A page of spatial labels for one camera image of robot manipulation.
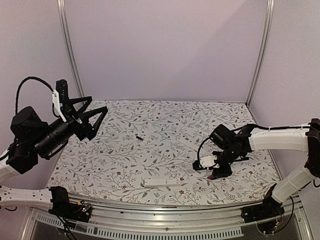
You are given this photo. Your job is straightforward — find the white remote control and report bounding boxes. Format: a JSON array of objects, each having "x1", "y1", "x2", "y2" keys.
[{"x1": 142, "y1": 178, "x2": 181, "y2": 188}]

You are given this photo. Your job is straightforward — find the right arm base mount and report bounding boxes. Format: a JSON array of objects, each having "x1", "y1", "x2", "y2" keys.
[{"x1": 241, "y1": 189, "x2": 285, "y2": 235}]

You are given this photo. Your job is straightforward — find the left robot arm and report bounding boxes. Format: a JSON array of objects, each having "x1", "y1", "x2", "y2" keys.
[{"x1": 0, "y1": 93, "x2": 108, "y2": 217}]

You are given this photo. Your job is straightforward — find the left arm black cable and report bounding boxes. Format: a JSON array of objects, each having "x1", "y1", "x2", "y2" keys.
[{"x1": 14, "y1": 76, "x2": 56, "y2": 116}]

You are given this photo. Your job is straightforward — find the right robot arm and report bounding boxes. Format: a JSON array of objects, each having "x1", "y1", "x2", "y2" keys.
[{"x1": 209, "y1": 118, "x2": 320, "y2": 218}]

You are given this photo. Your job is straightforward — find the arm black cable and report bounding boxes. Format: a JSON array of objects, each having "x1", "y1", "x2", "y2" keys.
[
  {"x1": 14, "y1": 76, "x2": 56, "y2": 116},
  {"x1": 196, "y1": 137, "x2": 216, "y2": 166}
]

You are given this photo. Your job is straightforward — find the aluminium post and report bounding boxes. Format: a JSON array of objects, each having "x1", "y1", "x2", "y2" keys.
[
  {"x1": 245, "y1": 0, "x2": 275, "y2": 109},
  {"x1": 56, "y1": 0, "x2": 85, "y2": 97}
]

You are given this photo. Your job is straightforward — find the floral patterned table mat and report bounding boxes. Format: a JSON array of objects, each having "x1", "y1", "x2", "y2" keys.
[{"x1": 47, "y1": 100, "x2": 280, "y2": 205}]

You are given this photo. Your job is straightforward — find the aluminium front rail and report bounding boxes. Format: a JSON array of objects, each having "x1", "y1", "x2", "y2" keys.
[{"x1": 21, "y1": 194, "x2": 315, "y2": 240}]

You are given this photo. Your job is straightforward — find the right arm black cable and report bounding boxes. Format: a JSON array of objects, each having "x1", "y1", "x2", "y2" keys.
[{"x1": 196, "y1": 137, "x2": 216, "y2": 166}]

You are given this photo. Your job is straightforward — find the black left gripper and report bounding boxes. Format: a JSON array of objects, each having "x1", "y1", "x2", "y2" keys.
[{"x1": 34, "y1": 96, "x2": 110, "y2": 157}]

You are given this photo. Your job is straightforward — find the right aluminium post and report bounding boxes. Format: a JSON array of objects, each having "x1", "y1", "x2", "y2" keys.
[{"x1": 245, "y1": 0, "x2": 275, "y2": 109}]

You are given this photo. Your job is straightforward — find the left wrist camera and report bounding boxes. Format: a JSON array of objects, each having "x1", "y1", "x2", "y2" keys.
[{"x1": 52, "y1": 79, "x2": 69, "y2": 122}]

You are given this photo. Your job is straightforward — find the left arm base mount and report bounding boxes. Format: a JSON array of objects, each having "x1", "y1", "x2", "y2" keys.
[{"x1": 48, "y1": 186, "x2": 93, "y2": 223}]

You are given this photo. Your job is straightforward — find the left aluminium post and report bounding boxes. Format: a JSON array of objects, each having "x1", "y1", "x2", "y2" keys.
[{"x1": 56, "y1": 0, "x2": 85, "y2": 97}]

